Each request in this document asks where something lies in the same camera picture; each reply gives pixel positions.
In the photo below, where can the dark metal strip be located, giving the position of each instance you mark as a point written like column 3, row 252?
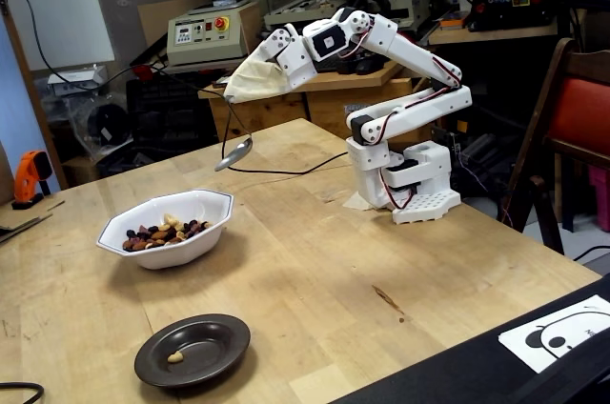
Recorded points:
column 24, row 225

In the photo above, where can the black plastic crate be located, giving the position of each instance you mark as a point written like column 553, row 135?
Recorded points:
column 162, row 113

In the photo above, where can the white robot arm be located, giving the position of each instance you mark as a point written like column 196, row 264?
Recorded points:
column 419, row 111

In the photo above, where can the bent metal spoon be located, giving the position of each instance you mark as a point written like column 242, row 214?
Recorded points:
column 233, row 156

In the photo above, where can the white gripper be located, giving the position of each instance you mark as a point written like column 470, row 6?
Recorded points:
column 292, row 62

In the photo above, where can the trail mix nuts and raisins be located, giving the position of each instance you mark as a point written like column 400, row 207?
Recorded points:
column 152, row 235

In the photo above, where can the red padded wooden chair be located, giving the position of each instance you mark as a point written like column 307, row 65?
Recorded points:
column 579, row 108

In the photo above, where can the black case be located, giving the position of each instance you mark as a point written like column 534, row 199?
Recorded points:
column 476, row 370

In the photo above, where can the black spool in plastic bag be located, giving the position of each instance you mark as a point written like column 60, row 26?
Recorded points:
column 105, row 125

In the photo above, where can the green circuit board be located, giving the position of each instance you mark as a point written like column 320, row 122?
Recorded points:
column 445, row 137

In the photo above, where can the pale cashew nut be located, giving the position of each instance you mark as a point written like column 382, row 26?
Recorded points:
column 175, row 357

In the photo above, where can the orange and black tool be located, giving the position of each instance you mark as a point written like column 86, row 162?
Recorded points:
column 28, row 170

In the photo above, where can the white octagonal bowl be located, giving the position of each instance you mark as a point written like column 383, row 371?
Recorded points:
column 167, row 256

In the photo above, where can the white panda sticker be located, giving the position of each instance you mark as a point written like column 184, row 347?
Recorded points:
column 538, row 342

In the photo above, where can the wooden workbench top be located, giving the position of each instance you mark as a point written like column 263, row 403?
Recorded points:
column 495, row 34

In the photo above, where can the beige control box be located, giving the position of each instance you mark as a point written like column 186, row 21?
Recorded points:
column 205, row 49

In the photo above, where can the wooden cabinet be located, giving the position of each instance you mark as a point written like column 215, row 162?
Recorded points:
column 329, row 111

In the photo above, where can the white board panel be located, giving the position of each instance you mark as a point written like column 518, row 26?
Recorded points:
column 57, row 8

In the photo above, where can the beige masking tape piece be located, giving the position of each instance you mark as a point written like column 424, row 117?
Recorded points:
column 355, row 203

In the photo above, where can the dark brown plate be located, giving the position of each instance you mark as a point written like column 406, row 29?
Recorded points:
column 209, row 342

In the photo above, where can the white device box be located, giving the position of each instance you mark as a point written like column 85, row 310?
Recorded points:
column 76, row 80

